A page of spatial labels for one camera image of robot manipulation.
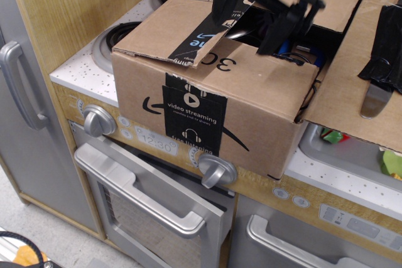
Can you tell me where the large brown cardboard box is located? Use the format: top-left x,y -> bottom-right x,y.
111,0 -> 401,178

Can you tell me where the silver pot lid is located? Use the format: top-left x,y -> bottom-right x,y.
225,28 -> 259,40

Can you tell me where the blue tool in box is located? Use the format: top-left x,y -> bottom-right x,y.
277,40 -> 327,68

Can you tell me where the butter knife with black tape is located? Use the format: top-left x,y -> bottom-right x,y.
358,4 -> 401,119

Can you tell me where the green red toy food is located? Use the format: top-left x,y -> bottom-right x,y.
320,127 -> 350,144

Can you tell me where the front stove burner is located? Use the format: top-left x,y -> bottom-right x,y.
92,21 -> 141,74

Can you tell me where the right silver oven knob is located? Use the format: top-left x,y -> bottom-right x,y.
198,153 -> 237,188

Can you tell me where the silver oven knob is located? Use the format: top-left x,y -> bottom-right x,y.
198,153 -> 237,188
84,104 -> 117,137

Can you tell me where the grey toy sink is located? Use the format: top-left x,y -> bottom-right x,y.
299,124 -> 401,191

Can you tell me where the left silver oven knob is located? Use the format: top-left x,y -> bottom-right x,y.
84,104 -> 117,137

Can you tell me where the light green toy food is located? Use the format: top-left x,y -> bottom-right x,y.
381,151 -> 401,180

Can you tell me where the silver dishwasher door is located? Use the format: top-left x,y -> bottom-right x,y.
228,195 -> 401,267

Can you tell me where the silver oven door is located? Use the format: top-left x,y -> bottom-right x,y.
73,141 -> 236,268

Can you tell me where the grey fridge door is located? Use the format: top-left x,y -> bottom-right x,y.
1,0 -> 101,235

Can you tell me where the orange object on floor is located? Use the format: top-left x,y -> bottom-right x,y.
13,245 -> 39,267

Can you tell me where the black cable on floor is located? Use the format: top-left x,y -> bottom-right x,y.
0,230 -> 45,264

